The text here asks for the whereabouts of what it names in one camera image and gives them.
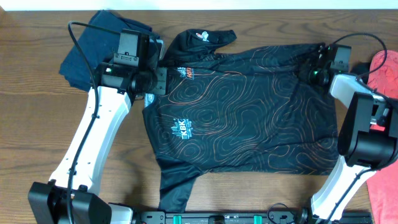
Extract black orange patterned jersey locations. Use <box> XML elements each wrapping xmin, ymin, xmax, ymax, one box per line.
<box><xmin>142</xmin><ymin>29</ymin><xmax>338</xmax><ymax>213</ymax></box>

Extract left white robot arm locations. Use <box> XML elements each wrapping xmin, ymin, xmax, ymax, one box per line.
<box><xmin>28</xmin><ymin>63</ymin><xmax>168</xmax><ymax>223</ymax></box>

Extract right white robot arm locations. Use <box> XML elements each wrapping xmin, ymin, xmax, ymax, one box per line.
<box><xmin>294</xmin><ymin>44</ymin><xmax>397</xmax><ymax>223</ymax></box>

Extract folded navy blue garment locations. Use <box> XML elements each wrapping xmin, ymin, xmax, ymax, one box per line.
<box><xmin>59</xmin><ymin>10</ymin><xmax>160</xmax><ymax>91</ymax></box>

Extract black garment under red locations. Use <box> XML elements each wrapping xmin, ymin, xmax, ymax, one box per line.
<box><xmin>351</xmin><ymin>62</ymin><xmax>371</xmax><ymax>75</ymax></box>

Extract red mesh garment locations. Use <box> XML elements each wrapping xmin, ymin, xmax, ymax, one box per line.
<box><xmin>366</xmin><ymin>50</ymin><xmax>398</xmax><ymax>224</ymax></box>

